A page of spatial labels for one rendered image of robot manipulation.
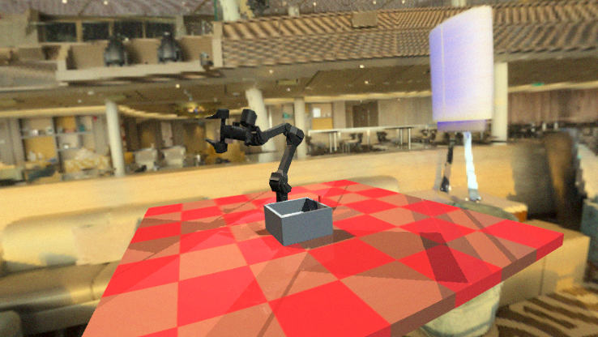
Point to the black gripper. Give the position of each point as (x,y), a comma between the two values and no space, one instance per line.
(225,131)

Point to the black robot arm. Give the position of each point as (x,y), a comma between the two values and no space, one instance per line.
(294,136)

